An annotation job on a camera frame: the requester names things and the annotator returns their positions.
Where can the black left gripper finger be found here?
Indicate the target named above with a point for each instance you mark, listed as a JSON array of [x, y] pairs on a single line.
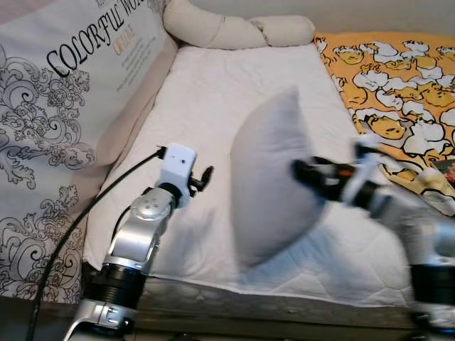
[[207, 173]]

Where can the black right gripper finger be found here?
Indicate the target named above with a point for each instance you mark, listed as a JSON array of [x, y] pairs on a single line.
[[307, 174]]

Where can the plain grey pillow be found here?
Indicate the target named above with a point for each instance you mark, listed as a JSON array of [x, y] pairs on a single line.
[[266, 185]]

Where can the yellow cartoon egg quilt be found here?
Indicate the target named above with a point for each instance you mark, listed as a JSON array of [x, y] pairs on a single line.
[[398, 85]]

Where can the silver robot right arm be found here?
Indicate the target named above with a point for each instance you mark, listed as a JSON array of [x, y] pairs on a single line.
[[419, 220]]

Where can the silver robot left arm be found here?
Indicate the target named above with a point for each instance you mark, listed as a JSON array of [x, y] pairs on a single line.
[[142, 227]]

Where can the white quilted mattress pad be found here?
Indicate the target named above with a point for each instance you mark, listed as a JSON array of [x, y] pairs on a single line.
[[206, 92]]

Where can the grey patterned mattress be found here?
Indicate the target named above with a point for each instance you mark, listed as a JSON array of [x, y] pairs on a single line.
[[284, 307]]

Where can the long beige bolster pillow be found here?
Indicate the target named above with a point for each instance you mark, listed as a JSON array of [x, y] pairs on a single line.
[[213, 28]]

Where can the printed beige headboard cushion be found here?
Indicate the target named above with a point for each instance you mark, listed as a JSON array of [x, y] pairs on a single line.
[[64, 106]]

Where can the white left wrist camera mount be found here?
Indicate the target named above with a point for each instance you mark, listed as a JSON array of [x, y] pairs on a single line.
[[178, 167]]

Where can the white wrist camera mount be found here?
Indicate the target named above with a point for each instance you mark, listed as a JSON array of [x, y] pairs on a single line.
[[178, 167], [366, 167]]

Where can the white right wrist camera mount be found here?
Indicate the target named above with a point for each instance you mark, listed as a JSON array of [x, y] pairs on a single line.
[[366, 167]]

